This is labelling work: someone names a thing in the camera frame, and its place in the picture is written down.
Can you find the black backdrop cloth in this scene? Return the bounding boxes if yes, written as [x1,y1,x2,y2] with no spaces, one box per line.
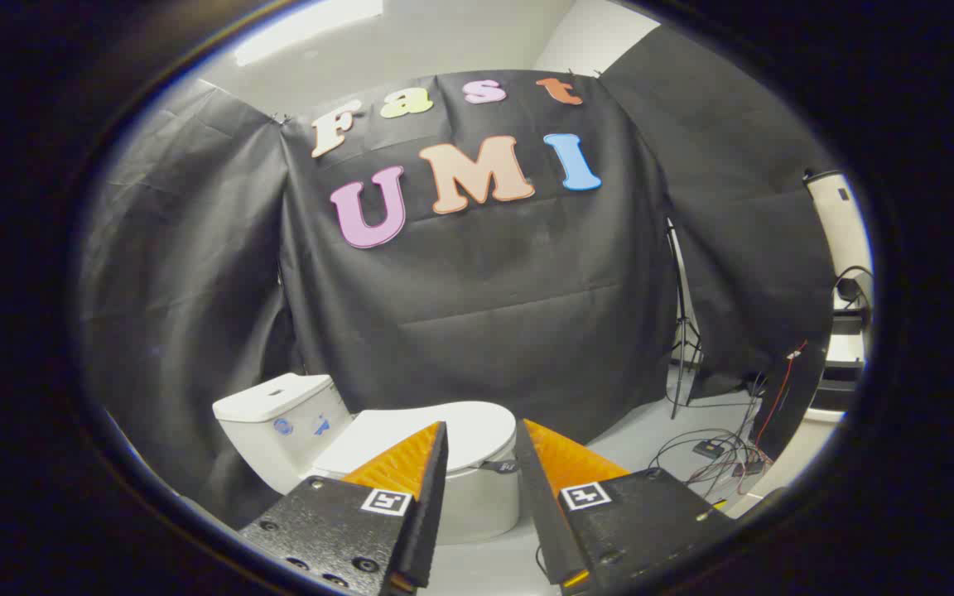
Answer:
[79,25,838,531]

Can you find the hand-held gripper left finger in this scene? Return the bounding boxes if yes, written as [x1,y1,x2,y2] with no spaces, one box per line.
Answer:
[238,421,450,596]

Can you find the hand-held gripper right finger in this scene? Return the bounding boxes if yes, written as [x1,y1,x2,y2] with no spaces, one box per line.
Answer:
[515,418,736,595]

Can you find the white ceramic toilet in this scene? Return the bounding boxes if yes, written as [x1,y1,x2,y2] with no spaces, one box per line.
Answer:
[212,372,521,545]

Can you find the black light stand tripod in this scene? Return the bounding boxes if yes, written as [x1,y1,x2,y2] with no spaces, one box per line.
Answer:
[664,219,704,420]

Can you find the large flat black box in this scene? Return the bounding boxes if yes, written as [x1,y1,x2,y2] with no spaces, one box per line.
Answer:
[812,360,865,413]

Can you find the white cabinet desk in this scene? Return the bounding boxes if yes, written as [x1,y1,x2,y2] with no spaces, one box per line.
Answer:
[725,306,872,519]

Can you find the white upright panel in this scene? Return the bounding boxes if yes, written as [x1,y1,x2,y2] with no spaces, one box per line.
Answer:
[803,170,874,286]

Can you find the white toilet lid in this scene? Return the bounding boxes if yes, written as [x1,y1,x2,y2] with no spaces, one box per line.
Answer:
[316,401,518,478]

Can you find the tangle of floor cables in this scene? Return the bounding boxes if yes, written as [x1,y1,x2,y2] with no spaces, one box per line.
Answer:
[649,339,811,499]

